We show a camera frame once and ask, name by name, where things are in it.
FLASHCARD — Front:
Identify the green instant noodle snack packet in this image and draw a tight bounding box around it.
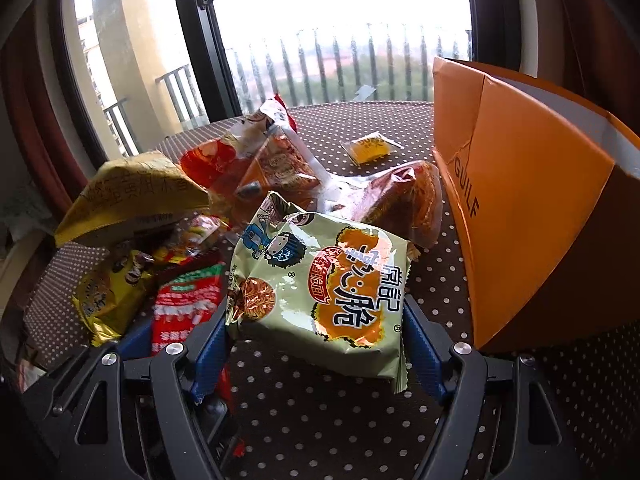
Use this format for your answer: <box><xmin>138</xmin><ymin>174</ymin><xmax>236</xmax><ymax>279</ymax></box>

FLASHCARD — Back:
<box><xmin>226</xmin><ymin>192</ymin><xmax>411</xmax><ymax>392</ymax></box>

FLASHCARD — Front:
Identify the clear orange spicy snack packet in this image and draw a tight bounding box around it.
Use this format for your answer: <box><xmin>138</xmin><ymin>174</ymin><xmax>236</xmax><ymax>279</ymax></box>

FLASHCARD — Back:
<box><xmin>233</xmin><ymin>126</ymin><xmax>330</xmax><ymax>208</ymax></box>

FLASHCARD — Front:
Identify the yellow gold snack packet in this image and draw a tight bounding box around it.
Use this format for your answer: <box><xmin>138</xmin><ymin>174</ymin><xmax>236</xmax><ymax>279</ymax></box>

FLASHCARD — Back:
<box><xmin>72</xmin><ymin>247</ymin><xmax>154</xmax><ymax>347</ymax></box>

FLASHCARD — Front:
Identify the yellow chip bag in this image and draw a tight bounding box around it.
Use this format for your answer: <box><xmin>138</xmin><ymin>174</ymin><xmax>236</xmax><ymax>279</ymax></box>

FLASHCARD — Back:
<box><xmin>54</xmin><ymin>151</ymin><xmax>208</xmax><ymax>247</ymax></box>

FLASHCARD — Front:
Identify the dark red curtain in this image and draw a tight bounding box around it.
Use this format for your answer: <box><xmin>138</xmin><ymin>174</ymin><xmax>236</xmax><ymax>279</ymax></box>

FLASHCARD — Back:
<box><xmin>1</xmin><ymin>9</ymin><xmax>88</xmax><ymax>222</ymax></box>

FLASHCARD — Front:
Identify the red white peanut bag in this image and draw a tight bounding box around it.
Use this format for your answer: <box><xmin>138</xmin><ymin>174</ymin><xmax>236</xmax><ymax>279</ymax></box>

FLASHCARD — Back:
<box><xmin>180</xmin><ymin>93</ymin><xmax>297</xmax><ymax>196</ymax></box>

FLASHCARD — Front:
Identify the orange cardboard box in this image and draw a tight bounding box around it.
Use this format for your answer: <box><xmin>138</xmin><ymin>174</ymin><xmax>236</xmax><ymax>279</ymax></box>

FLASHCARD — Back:
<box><xmin>433</xmin><ymin>58</ymin><xmax>639</xmax><ymax>353</ymax></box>

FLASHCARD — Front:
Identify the clear red label snack packet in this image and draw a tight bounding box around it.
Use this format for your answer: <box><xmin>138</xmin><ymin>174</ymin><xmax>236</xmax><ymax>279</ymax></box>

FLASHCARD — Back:
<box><xmin>318</xmin><ymin>159</ymin><xmax>442</xmax><ymax>249</ymax></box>

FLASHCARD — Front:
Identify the small yellow candy packet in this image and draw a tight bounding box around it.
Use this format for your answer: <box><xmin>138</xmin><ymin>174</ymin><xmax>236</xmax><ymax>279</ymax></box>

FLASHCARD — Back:
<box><xmin>342</xmin><ymin>131</ymin><xmax>402</xmax><ymax>166</ymax></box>

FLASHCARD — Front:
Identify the balcony metal railing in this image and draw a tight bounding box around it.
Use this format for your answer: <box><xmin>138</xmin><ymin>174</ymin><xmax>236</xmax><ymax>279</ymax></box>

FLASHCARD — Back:
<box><xmin>85</xmin><ymin>21</ymin><xmax>474</xmax><ymax>155</ymax></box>

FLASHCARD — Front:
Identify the black window frame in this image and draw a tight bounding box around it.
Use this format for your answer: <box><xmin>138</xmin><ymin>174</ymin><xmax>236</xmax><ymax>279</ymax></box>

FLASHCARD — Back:
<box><xmin>176</xmin><ymin>0</ymin><xmax>242</xmax><ymax>122</ymax></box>

